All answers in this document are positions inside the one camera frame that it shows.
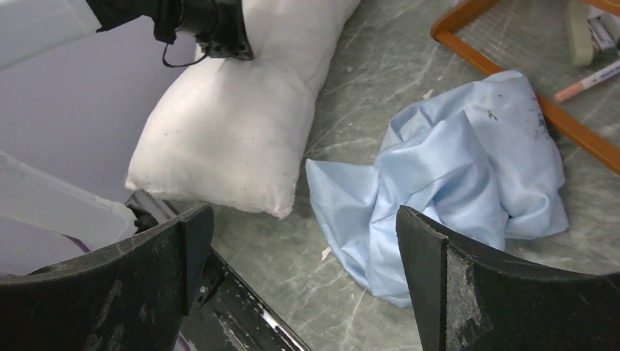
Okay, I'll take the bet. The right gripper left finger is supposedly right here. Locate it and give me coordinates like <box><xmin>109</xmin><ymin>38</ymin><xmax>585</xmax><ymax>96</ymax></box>
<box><xmin>1</xmin><ymin>205</ymin><xmax>214</xmax><ymax>350</ymax></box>

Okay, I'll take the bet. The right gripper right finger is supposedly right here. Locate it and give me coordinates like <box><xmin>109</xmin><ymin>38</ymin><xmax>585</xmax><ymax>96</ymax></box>
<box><xmin>396</xmin><ymin>206</ymin><xmax>619</xmax><ymax>350</ymax></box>

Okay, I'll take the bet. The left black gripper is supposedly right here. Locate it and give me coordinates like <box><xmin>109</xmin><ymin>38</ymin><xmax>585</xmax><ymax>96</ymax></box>
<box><xmin>181</xmin><ymin>0</ymin><xmax>254</xmax><ymax>61</ymax></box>

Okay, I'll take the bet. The white pillow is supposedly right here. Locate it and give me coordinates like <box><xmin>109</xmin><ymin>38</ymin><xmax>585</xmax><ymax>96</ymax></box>
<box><xmin>125</xmin><ymin>1</ymin><xmax>358</xmax><ymax>218</ymax></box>

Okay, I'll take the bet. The light blue pillowcase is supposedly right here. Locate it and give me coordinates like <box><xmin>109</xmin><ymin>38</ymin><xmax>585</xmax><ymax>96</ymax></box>
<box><xmin>306</xmin><ymin>70</ymin><xmax>569</xmax><ymax>308</ymax></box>

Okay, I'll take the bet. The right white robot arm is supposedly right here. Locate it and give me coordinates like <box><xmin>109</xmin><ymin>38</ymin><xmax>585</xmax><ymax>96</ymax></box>
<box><xmin>1</xmin><ymin>154</ymin><xmax>619</xmax><ymax>350</ymax></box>

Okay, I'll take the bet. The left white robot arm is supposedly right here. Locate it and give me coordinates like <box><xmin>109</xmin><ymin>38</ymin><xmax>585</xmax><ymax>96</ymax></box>
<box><xmin>87</xmin><ymin>0</ymin><xmax>254</xmax><ymax>68</ymax></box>

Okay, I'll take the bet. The orange wooden shelf rack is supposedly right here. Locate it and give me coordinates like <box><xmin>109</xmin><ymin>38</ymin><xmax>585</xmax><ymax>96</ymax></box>
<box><xmin>430</xmin><ymin>0</ymin><xmax>620</xmax><ymax>176</ymax></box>

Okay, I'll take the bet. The pink white marker pen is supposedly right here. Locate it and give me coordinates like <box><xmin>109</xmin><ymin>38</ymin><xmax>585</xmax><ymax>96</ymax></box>
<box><xmin>553</xmin><ymin>61</ymin><xmax>619</xmax><ymax>103</ymax></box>

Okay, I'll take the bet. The beige stapler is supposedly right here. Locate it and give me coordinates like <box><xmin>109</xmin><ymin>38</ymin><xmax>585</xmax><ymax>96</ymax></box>
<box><xmin>566</xmin><ymin>1</ymin><xmax>619</xmax><ymax>67</ymax></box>

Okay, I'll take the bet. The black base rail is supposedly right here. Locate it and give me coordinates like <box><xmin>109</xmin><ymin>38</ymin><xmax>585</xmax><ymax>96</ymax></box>
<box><xmin>100</xmin><ymin>192</ymin><xmax>307</xmax><ymax>350</ymax></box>

